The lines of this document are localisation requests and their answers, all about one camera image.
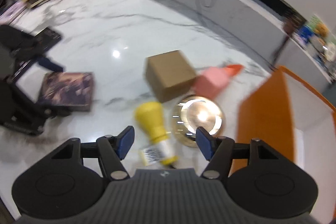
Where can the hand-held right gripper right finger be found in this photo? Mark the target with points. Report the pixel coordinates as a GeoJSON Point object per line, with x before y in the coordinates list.
{"type": "Point", "coordinates": [204, 144]}

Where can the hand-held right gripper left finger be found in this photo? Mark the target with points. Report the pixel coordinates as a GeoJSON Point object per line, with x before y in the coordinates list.
{"type": "Point", "coordinates": [126, 142]}

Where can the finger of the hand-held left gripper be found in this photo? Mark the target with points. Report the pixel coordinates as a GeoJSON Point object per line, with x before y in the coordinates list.
{"type": "Point", "coordinates": [51, 64]}
{"type": "Point", "coordinates": [57, 112]}

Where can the illustrated dark card box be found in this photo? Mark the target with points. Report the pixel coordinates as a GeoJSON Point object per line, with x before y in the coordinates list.
{"type": "Point", "coordinates": [68, 90]}

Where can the yellow bottle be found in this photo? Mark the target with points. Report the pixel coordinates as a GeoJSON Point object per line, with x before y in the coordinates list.
{"type": "Point", "coordinates": [151, 119]}

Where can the pink carton with orange cone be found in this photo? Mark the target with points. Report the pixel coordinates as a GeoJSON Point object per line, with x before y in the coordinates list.
{"type": "Point", "coordinates": [210, 82]}

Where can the large orange box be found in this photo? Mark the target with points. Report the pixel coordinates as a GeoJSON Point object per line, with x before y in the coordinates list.
{"type": "Point", "coordinates": [262, 113]}

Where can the brown cardboard box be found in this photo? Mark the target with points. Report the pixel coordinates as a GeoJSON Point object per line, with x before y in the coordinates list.
{"type": "Point", "coordinates": [170, 74]}

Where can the black smartphone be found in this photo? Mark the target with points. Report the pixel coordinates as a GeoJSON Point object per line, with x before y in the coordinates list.
{"type": "Point", "coordinates": [48, 39]}

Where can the round gold tin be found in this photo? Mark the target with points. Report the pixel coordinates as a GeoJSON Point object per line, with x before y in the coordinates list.
{"type": "Point", "coordinates": [194, 113]}

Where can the brown teddy bear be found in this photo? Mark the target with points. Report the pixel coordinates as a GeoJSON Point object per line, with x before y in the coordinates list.
{"type": "Point", "coordinates": [322, 29]}

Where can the green picture card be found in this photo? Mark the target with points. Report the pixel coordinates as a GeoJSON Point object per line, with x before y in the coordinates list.
{"type": "Point", "coordinates": [313, 20]}

